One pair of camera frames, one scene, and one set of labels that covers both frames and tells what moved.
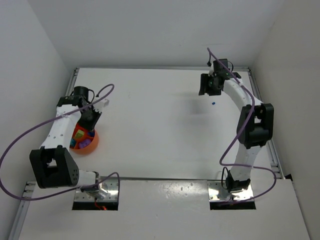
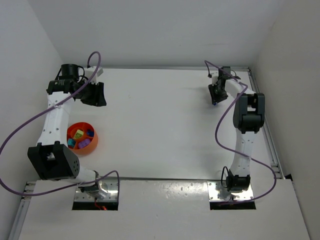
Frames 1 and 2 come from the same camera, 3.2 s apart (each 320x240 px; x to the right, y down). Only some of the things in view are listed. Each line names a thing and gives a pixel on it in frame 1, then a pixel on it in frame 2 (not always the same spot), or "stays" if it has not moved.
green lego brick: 79,133 stays
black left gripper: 88,119 -> 91,91
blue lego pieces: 91,134 stays
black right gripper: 203,85 -> 218,91
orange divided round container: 83,141 stays
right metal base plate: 217,193 stays
